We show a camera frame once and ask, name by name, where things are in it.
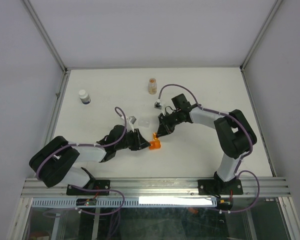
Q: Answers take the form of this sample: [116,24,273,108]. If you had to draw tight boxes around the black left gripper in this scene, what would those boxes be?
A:
[115,128,151,151]

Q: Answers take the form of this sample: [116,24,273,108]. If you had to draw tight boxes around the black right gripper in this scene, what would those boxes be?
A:
[155,110,182,138]

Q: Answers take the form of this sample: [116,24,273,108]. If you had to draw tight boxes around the orange pill organizer box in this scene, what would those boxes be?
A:
[148,132,161,150]

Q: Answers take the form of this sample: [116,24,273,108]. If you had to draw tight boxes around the clear bottle orange pills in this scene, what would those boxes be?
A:
[148,78,157,95]

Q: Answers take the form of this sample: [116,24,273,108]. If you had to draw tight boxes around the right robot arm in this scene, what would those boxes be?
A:
[156,94,257,198]

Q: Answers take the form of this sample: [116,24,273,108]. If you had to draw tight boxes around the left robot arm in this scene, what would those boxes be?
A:
[29,125,151,195]

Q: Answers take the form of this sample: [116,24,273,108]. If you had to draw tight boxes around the white cap pill bottle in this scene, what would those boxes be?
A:
[78,89,91,105]

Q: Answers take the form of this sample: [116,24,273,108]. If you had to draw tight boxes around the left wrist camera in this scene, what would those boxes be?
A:
[126,116,137,132]

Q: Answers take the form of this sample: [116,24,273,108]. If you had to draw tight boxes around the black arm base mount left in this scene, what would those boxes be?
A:
[66,179,111,197]

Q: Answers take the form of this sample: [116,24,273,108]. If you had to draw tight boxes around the grey slotted cable duct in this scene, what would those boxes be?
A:
[32,196,217,209]

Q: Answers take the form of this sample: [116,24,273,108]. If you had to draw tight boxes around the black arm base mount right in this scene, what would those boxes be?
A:
[197,178,244,198]

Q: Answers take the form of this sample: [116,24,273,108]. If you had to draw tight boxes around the aluminium frame rail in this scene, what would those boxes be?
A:
[21,175,291,198]

